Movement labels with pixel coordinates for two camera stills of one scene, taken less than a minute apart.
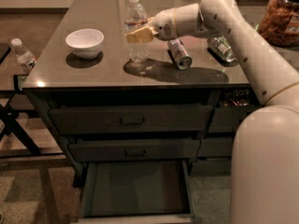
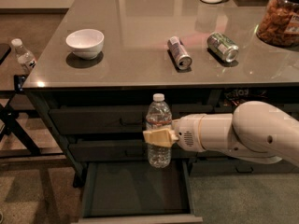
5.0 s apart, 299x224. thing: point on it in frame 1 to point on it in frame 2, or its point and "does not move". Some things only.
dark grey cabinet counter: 102,99 does not move
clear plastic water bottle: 135,21 to 158,117
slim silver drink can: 178,53 does not move
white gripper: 163,24 to 187,132
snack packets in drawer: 237,97 does not move
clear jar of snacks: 278,23 does not move
